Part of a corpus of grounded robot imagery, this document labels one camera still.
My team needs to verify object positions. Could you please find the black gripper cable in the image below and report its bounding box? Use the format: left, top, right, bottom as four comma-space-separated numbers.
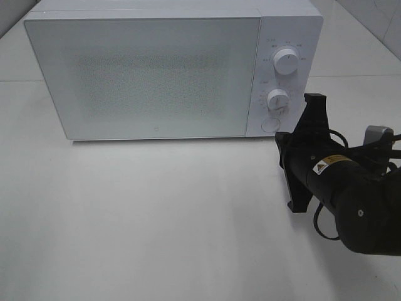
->
311, 128, 401, 241

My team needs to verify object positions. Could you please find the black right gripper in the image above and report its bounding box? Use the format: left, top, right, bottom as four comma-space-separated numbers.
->
274, 93, 360, 213

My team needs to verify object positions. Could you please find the white microwave door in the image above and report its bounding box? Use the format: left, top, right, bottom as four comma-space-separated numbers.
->
25, 18, 260, 140

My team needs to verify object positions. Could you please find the round white door button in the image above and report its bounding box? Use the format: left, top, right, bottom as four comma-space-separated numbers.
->
261, 117, 281, 133

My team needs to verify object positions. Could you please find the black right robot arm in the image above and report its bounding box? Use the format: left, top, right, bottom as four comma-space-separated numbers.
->
275, 93, 400, 256

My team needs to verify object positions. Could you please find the white microwave oven body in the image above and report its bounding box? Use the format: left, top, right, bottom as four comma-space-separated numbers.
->
24, 1, 323, 140

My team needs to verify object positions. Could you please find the white timer knob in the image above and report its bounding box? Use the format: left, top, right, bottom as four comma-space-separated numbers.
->
266, 89, 290, 110

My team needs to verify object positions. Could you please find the upper white control knob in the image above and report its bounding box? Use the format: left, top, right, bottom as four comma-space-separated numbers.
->
273, 46, 299, 75

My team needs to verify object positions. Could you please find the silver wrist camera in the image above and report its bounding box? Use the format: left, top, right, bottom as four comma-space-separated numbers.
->
363, 125, 394, 145

